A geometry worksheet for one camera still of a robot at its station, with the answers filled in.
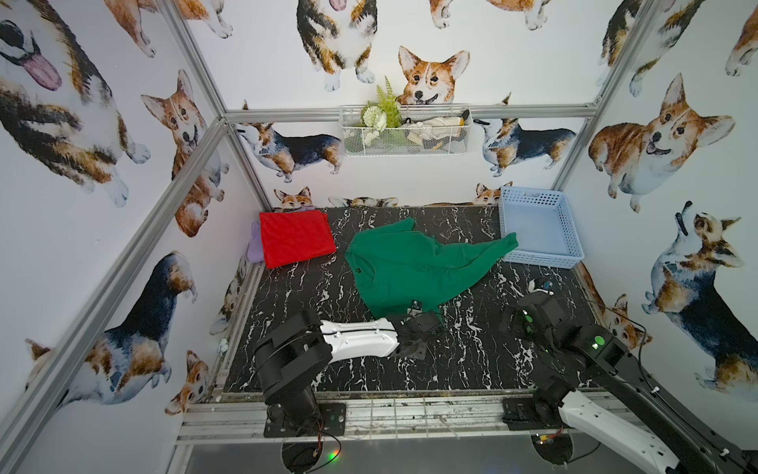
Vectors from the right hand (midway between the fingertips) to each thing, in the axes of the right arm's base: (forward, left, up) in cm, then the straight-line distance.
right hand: (513, 314), depth 75 cm
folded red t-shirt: (+38, +70, -14) cm, 81 cm away
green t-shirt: (+26, +32, -16) cm, 44 cm away
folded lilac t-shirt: (+31, +81, -13) cm, 88 cm away
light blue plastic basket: (+45, -28, -19) cm, 56 cm away
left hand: (-1, +24, -15) cm, 28 cm away
